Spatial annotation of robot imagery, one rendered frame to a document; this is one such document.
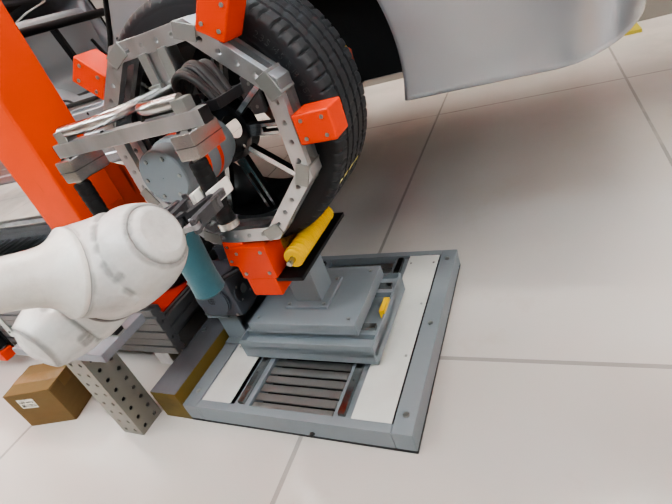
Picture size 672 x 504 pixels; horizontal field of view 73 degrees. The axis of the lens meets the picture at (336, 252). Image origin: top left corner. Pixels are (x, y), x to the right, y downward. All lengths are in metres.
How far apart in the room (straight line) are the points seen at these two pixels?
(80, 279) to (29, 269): 0.05
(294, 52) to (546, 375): 1.08
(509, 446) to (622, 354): 0.43
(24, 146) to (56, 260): 0.92
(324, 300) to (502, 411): 0.62
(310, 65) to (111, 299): 0.69
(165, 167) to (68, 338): 0.50
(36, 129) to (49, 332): 0.86
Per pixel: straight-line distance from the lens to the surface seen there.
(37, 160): 1.43
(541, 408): 1.38
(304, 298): 1.52
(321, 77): 1.06
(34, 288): 0.53
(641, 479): 1.29
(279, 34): 1.06
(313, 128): 0.99
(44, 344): 0.66
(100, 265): 0.53
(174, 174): 1.04
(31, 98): 1.45
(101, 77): 1.27
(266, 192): 1.26
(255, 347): 1.61
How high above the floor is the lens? 1.10
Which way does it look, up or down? 30 degrees down
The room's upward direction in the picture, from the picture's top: 20 degrees counter-clockwise
